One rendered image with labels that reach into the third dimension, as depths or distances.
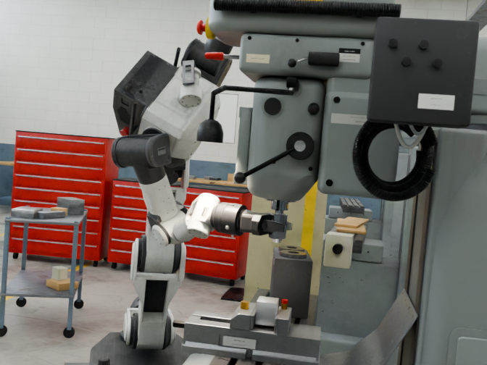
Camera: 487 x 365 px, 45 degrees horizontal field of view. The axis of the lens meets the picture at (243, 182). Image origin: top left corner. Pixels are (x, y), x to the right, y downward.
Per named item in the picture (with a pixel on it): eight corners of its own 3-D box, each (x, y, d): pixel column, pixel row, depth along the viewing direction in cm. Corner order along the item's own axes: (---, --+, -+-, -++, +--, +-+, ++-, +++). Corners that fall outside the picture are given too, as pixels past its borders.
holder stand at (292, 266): (269, 316, 189) (275, 253, 188) (269, 298, 211) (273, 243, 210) (307, 319, 189) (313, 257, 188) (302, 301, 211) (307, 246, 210)
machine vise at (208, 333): (180, 350, 150) (183, 308, 149) (193, 333, 164) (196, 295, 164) (318, 369, 145) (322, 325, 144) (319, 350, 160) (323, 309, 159)
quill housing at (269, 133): (240, 198, 153) (251, 73, 151) (253, 193, 173) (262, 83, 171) (315, 205, 150) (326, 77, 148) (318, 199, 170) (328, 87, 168)
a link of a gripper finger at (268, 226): (284, 234, 159) (263, 230, 161) (285, 222, 158) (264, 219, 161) (282, 235, 157) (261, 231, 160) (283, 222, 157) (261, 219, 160)
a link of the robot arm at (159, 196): (149, 238, 198) (127, 182, 187) (180, 219, 205) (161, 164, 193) (168, 250, 190) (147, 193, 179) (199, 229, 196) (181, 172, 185)
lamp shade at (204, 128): (194, 140, 164) (196, 118, 163) (219, 143, 165) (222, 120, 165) (198, 140, 157) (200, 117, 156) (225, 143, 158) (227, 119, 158)
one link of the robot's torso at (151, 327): (123, 334, 245) (132, 231, 228) (172, 335, 250) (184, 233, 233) (123, 358, 231) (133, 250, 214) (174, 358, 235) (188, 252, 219)
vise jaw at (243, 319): (229, 328, 149) (230, 312, 149) (237, 315, 161) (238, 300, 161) (252, 331, 148) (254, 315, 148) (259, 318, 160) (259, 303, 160)
